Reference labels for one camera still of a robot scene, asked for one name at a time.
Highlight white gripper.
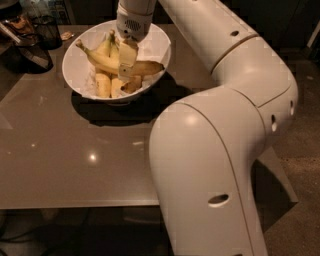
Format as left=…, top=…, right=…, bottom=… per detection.
left=116, top=3, right=154, bottom=81

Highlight long yellow top banana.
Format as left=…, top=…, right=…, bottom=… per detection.
left=75, top=39, right=165, bottom=76

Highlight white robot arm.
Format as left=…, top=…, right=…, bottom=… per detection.
left=117, top=0, right=298, bottom=256

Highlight yellow banana bunch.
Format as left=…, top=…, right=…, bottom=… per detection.
left=95, top=29, right=142, bottom=98

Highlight white bowl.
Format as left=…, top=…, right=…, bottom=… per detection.
left=62, top=20, right=171, bottom=104

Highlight small wrapped snack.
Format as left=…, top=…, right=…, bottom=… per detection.
left=61, top=31, right=74, bottom=41

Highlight black mesh cup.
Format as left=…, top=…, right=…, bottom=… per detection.
left=32, top=15, right=62, bottom=50

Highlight dark kitchen appliance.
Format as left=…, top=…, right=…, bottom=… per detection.
left=0, top=0, right=54, bottom=75

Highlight clear plastic bottles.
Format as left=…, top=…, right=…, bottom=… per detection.
left=20, top=0, right=71, bottom=25

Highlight dark cabinet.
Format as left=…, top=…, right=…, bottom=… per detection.
left=64, top=0, right=320, bottom=49

